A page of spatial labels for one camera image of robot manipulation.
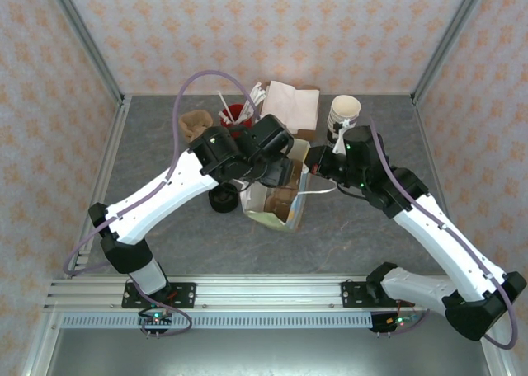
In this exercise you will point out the stack of black lids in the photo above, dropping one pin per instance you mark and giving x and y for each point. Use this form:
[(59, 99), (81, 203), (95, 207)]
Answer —
[(222, 205)]

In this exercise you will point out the white green paper bag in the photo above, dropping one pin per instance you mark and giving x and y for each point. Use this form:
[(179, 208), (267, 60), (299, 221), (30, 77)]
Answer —
[(264, 221)]

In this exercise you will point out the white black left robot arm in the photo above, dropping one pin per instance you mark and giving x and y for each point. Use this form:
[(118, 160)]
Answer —
[(165, 198)]

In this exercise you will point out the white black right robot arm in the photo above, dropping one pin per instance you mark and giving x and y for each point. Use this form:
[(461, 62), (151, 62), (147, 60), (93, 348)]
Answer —
[(445, 244)]

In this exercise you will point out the red straw holder cup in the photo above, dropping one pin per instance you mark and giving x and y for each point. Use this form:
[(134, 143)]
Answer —
[(231, 113)]

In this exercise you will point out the white wrapped straw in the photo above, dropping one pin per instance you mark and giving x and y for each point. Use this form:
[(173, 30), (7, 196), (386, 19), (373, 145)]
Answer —
[(251, 100), (256, 102), (260, 104)]

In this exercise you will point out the stack of paper cups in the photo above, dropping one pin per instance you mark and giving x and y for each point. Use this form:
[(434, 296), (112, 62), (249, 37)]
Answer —
[(344, 108)]

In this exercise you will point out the thin white straw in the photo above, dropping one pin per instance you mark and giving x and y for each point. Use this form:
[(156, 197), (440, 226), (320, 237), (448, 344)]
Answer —
[(223, 105)]

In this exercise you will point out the stack of brown pulp carriers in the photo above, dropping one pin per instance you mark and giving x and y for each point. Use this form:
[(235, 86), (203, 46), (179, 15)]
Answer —
[(196, 122)]

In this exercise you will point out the small circuit board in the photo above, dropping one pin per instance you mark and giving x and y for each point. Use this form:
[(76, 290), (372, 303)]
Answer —
[(398, 321), (156, 319)]

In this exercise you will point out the grey metal panel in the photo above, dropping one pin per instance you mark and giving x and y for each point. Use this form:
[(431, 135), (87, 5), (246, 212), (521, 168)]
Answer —
[(268, 353)]

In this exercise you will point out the aluminium mounting rail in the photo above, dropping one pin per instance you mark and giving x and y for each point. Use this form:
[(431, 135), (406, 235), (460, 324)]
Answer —
[(268, 289)]

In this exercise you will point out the aluminium frame post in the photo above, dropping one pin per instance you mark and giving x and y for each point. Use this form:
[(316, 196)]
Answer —
[(449, 42), (82, 38)]

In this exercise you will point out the aluminium frame leg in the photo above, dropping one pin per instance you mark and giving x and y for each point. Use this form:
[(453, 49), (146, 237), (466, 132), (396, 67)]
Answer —
[(39, 347), (495, 359)]

